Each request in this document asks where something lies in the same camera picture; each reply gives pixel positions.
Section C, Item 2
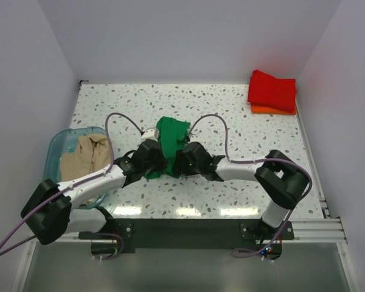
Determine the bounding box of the green t shirt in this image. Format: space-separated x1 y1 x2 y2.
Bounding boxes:
145 116 190 179

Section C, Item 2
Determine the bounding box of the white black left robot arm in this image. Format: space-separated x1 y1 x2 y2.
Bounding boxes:
21 139 167 245

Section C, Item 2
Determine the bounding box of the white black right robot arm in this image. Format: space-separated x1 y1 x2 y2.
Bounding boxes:
173 142 312 239

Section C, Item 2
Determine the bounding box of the beige crumpled t shirt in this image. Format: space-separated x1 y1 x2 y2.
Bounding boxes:
58 132 112 207

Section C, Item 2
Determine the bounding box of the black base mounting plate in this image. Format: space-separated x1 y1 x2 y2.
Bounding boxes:
78 208 295 259

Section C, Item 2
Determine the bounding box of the orange folded t shirt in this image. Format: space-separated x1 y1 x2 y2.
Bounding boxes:
251 104 297 115

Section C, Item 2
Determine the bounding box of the red folded t shirt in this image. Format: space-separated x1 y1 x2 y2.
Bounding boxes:
247 70 297 112

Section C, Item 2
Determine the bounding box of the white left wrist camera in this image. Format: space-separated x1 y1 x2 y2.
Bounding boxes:
141 128 159 141

